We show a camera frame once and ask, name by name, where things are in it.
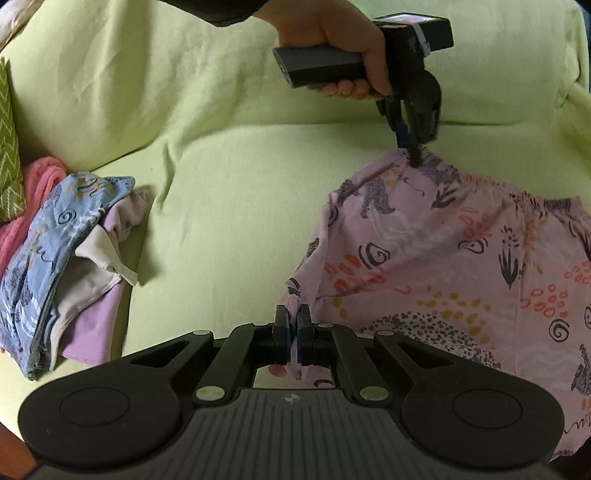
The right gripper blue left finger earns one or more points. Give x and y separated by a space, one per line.
282 335

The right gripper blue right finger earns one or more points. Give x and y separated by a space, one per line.
305 336

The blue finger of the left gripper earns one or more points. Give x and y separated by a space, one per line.
400 129
415 152

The pink patterned shorts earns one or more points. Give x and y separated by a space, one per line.
467 264

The person left hand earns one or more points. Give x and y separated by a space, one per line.
302 24

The lilac garment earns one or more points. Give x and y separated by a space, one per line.
92 322

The cream white garment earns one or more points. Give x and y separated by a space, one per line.
97 272

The blue patterned garment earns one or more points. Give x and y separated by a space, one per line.
72 209

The pink fleece blanket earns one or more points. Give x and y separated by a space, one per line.
40 178

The small green zigzag cushion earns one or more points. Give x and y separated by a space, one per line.
13 202

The grey white pillow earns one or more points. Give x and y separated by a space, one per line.
14 16

